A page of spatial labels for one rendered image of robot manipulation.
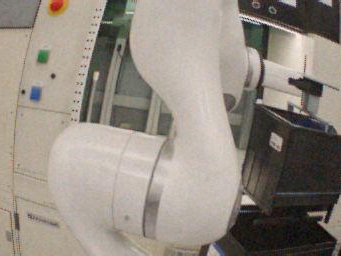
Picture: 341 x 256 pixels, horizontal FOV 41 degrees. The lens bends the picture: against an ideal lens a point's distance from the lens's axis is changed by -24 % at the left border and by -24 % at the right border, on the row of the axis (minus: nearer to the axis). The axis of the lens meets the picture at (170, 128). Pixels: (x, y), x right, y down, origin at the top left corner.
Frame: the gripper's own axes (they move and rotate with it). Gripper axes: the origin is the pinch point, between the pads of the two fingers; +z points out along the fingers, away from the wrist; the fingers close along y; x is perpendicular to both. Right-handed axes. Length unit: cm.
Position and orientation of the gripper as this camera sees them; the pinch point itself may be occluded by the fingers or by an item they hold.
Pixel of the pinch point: (312, 86)
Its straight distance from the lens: 108.3
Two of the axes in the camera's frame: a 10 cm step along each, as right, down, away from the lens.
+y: 2.2, 2.1, -9.5
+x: 1.7, -9.7, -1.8
